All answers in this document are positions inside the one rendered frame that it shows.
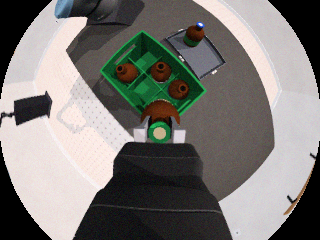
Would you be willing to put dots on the green crate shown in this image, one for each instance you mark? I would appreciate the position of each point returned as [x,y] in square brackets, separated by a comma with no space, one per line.
[146,51]

